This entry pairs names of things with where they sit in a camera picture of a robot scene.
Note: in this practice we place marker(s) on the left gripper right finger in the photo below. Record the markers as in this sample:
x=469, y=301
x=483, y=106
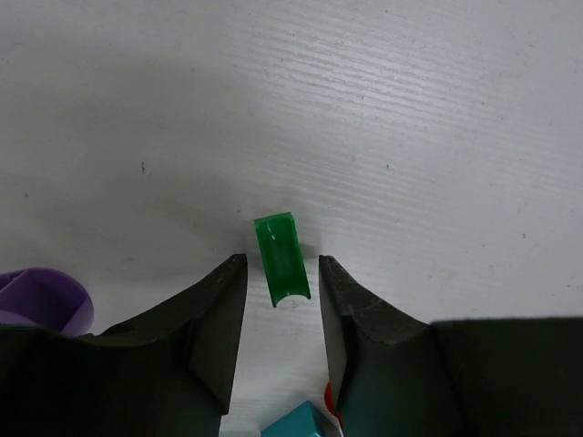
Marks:
x=393, y=375

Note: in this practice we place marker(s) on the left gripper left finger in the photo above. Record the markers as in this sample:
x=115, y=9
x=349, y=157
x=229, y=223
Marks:
x=168, y=371

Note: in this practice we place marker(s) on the green stepped lego brick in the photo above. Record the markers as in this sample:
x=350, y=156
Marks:
x=281, y=257

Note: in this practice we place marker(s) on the red flower lego piece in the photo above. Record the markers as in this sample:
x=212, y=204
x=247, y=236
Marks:
x=329, y=403

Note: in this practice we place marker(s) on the small teal lego brick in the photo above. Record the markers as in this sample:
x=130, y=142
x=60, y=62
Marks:
x=306, y=420

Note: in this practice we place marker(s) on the purple round lego piece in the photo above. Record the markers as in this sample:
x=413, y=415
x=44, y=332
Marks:
x=45, y=298

